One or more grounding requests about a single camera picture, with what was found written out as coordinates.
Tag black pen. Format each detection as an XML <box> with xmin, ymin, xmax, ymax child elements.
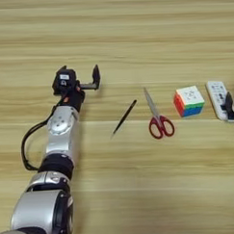
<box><xmin>110</xmin><ymin>99</ymin><xmax>140</xmax><ymax>138</ymax></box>

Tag multicoloured puzzle cube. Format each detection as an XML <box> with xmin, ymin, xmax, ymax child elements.
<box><xmin>172</xmin><ymin>84</ymin><xmax>207</xmax><ymax>118</ymax></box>

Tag red handled scissors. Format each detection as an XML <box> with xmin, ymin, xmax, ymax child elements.
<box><xmin>143</xmin><ymin>86</ymin><xmax>176</xmax><ymax>141</ymax></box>

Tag white remote control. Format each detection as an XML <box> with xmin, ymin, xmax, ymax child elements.
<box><xmin>205</xmin><ymin>79</ymin><xmax>231</xmax><ymax>122</ymax></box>

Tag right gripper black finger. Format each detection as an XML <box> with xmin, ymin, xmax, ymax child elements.
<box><xmin>223</xmin><ymin>91</ymin><xmax>234</xmax><ymax>123</ymax></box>

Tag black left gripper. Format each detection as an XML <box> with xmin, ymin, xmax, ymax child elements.
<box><xmin>59</xmin><ymin>63</ymin><xmax>102</xmax><ymax>113</ymax></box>

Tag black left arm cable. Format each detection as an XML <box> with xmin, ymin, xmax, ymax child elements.
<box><xmin>18</xmin><ymin>93</ymin><xmax>72</xmax><ymax>172</ymax></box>

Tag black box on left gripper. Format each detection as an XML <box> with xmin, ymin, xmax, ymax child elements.
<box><xmin>51</xmin><ymin>67</ymin><xmax>78</xmax><ymax>95</ymax></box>

